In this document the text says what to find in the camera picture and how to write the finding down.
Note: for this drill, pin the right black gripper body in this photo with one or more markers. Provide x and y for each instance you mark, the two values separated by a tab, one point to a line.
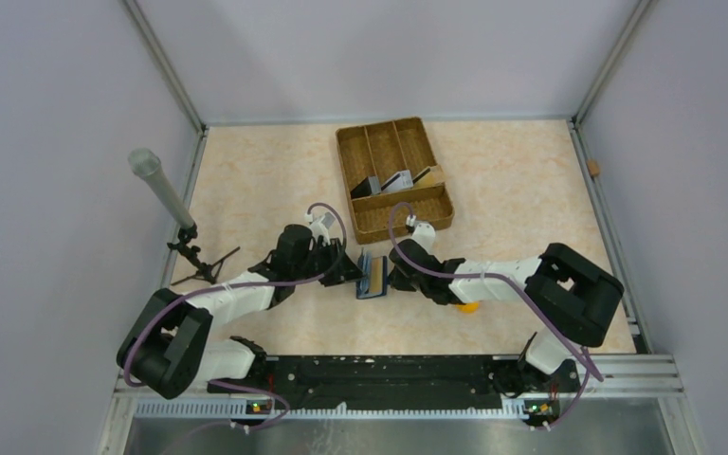
400	282

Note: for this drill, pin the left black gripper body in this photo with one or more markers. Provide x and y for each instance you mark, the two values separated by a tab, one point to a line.
327	262

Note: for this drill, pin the gold credit card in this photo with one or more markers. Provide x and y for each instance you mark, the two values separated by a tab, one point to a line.
377	276

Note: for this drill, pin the navy blue card holder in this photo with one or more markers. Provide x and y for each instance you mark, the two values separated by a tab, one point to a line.
364	262

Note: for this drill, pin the dark grey credit card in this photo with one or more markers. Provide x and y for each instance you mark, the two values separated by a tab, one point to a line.
369	186

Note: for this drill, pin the woven brown divided tray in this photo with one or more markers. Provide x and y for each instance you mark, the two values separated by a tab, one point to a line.
385	163

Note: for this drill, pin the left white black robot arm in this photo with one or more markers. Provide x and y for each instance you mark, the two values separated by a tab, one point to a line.
171	345

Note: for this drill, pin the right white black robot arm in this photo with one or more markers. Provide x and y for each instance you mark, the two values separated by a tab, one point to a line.
574	298

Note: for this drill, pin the silver card in tray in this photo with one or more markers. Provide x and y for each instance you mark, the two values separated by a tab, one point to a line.
399	181

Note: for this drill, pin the gold card in tray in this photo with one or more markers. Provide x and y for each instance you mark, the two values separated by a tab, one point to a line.
429	176

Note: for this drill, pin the yellow round toy block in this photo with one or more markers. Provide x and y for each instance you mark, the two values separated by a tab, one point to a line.
469	308

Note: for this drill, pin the small brown block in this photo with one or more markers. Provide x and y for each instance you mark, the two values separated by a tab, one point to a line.
593	168

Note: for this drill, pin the grey microphone on tripod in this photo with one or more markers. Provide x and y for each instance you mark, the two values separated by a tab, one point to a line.
147	166

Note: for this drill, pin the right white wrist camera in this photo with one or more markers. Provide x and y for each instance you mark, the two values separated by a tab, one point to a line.
421	232

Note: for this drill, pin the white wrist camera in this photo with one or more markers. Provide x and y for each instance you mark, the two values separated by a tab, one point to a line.
320	226
421	232

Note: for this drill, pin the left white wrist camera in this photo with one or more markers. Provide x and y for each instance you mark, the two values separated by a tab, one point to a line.
320	226

